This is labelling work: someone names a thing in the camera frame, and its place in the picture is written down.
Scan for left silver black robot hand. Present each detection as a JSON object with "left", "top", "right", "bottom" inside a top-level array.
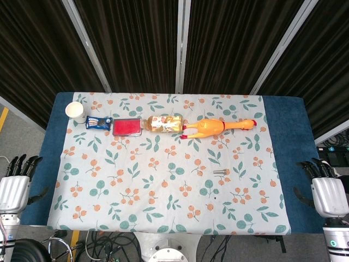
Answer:
[{"left": 0, "top": 154, "right": 50, "bottom": 215}]

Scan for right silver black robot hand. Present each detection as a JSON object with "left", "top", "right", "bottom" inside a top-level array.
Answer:
[{"left": 293, "top": 157, "right": 349, "bottom": 218}]

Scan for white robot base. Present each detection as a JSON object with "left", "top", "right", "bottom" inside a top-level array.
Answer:
[{"left": 133, "top": 231, "right": 202, "bottom": 262}]

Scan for blue table cover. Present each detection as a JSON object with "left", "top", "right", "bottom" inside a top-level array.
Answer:
[{"left": 20, "top": 91, "right": 327, "bottom": 234}]

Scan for white paper cup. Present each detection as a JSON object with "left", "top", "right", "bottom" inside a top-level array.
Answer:
[{"left": 65, "top": 101, "right": 86, "bottom": 124}]

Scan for blue cookie packet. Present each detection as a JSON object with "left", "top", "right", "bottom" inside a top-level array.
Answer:
[{"left": 85, "top": 115, "right": 113, "bottom": 130}]

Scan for red flat box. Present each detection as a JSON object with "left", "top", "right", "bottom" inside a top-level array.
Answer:
[{"left": 112, "top": 117, "right": 143, "bottom": 138}]

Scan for yellow rubber chicken toy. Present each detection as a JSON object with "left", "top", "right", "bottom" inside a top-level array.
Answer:
[{"left": 179, "top": 118, "right": 258, "bottom": 140}]

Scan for floral tablecloth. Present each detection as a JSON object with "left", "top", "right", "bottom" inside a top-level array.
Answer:
[{"left": 46, "top": 92, "right": 292, "bottom": 236}]

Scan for amber drink bottle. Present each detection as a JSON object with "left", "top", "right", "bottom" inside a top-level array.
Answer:
[{"left": 140, "top": 115, "right": 184, "bottom": 133}]

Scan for black pleated curtain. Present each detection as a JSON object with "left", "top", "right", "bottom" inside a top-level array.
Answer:
[{"left": 0, "top": 0, "right": 349, "bottom": 137}]

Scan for black floor cables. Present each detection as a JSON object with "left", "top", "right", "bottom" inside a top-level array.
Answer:
[{"left": 40, "top": 230, "right": 287, "bottom": 262}]

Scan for grey metal frame post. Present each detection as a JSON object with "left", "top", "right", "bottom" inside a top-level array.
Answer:
[
  {"left": 249, "top": 0, "right": 320, "bottom": 96},
  {"left": 61, "top": 0, "right": 112, "bottom": 93},
  {"left": 174, "top": 0, "right": 191, "bottom": 94}
]

